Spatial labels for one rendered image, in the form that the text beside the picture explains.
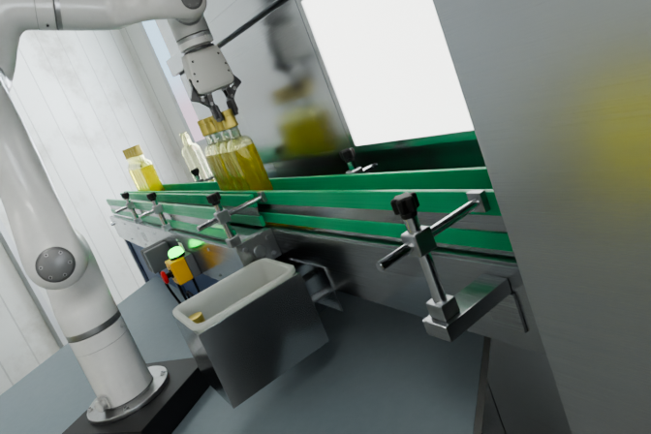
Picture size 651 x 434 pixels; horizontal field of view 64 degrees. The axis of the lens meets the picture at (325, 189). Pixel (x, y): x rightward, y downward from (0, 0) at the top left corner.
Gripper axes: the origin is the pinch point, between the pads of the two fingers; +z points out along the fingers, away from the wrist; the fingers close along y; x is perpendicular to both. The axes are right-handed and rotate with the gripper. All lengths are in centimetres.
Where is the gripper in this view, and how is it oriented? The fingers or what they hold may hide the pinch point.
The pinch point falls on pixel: (225, 110)
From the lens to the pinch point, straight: 129.9
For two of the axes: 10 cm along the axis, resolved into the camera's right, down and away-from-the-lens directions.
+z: 3.6, 9.1, 2.1
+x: 5.0, 0.0, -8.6
